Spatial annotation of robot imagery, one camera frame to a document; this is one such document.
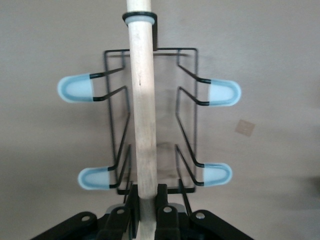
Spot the brown tape patch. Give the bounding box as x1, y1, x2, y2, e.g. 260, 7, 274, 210
234, 119, 256, 137

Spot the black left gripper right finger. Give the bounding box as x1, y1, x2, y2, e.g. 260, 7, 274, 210
154, 183, 181, 240

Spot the black wire cup holder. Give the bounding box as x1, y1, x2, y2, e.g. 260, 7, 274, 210
56, 0, 242, 240

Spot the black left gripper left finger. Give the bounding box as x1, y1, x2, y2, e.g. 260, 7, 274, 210
96, 183, 140, 240

